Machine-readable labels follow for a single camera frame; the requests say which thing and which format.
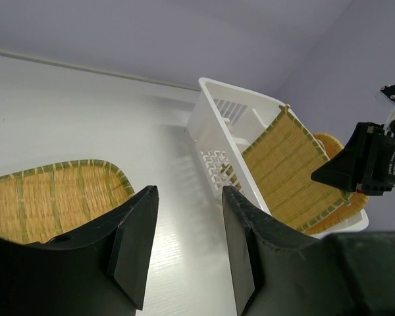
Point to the white plastic dish rack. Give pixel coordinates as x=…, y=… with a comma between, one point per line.
x=224, y=123

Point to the round woven bamboo plate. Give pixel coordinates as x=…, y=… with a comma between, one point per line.
x=347, y=218

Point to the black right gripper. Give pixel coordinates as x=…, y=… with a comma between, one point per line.
x=366, y=164

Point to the rounded woven bamboo tray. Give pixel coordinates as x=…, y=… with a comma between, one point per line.
x=41, y=203

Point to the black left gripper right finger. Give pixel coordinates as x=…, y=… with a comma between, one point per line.
x=277, y=270

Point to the square woven bamboo tray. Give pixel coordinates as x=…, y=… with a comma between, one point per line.
x=281, y=161

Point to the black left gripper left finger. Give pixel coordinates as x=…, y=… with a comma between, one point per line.
x=99, y=268

